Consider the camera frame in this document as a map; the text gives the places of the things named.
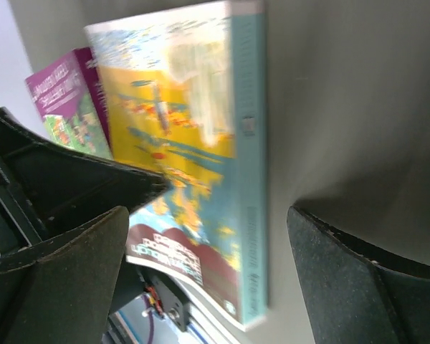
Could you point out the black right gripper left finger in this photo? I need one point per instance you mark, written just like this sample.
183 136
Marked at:
60 290

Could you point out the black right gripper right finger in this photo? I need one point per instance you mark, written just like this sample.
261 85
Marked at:
354 291

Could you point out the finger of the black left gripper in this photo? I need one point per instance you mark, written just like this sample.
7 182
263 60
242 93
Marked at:
47 189

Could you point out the purple 117-storey treehouse book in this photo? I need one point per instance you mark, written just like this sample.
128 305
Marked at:
69 98

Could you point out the yellow Brideshead Revisited book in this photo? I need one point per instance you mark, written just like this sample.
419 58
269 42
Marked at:
185 92

